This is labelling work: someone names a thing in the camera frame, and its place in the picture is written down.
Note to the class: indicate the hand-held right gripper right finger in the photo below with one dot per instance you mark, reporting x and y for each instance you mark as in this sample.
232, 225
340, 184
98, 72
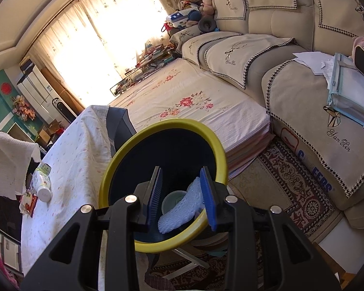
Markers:
207, 197

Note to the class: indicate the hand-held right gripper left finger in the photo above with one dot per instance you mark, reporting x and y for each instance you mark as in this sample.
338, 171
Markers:
154, 200

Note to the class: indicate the white waffle towel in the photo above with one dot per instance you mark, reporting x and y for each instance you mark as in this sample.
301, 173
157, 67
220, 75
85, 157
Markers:
9, 163

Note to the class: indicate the white foam net sleeve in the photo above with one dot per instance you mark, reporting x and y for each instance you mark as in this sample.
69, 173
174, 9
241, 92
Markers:
179, 215

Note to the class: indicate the yellow rimmed black bin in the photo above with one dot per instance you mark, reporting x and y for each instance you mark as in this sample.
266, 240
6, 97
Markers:
176, 154

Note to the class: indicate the white plastic bottle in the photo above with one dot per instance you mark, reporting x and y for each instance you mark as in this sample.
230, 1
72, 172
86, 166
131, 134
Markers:
44, 188

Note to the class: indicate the red brown snack wrapper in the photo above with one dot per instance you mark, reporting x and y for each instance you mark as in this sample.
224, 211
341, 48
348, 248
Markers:
28, 204

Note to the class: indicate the hanging artificial flowers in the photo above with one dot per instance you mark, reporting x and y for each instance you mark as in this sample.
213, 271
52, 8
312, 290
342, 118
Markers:
23, 109

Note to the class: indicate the brown cardboard box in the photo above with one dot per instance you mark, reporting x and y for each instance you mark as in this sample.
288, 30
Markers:
54, 126
44, 135

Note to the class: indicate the white folding stool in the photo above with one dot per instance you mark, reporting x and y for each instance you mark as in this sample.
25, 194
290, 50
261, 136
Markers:
185, 266

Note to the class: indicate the grey cloth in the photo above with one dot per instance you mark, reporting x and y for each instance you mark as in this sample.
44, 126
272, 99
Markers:
121, 124

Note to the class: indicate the dark checkered cloth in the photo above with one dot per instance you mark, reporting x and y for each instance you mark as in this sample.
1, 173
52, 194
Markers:
160, 283

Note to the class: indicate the patterned red rug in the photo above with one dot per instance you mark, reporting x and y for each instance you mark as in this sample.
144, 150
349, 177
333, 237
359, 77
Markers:
291, 188

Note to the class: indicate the white dotted tablecloth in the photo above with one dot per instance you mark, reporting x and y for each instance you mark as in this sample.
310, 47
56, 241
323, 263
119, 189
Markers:
72, 172

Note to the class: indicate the dark blue box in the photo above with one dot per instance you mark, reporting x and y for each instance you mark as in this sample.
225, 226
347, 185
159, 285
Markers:
25, 64

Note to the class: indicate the floral sheet mattress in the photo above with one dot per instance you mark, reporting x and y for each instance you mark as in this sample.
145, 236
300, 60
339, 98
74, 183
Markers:
185, 112

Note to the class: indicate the white plastic drawer unit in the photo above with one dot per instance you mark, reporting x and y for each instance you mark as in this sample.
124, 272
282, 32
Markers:
9, 248

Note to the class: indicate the beige sofa with covers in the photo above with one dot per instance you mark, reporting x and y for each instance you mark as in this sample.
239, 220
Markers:
303, 103

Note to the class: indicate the cream embroidered curtain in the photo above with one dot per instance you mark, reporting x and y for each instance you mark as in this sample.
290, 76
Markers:
103, 36

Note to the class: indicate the white paper sheets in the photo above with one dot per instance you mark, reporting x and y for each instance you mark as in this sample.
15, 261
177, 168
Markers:
309, 62

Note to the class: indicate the grey neck pillow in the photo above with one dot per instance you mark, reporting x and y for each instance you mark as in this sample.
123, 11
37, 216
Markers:
207, 25

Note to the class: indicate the red handbag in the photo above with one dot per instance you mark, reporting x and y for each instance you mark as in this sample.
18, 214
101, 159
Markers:
166, 27

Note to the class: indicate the blue star print bag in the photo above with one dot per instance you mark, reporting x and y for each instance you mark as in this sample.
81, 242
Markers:
177, 18

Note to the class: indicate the blue round cushion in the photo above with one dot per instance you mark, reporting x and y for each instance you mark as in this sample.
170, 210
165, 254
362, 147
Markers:
194, 15

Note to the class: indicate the large pink plush toy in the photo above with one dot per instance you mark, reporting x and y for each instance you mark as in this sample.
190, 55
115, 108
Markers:
207, 4

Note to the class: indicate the red round wall sticker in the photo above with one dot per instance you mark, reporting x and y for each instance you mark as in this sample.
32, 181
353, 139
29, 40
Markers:
6, 88

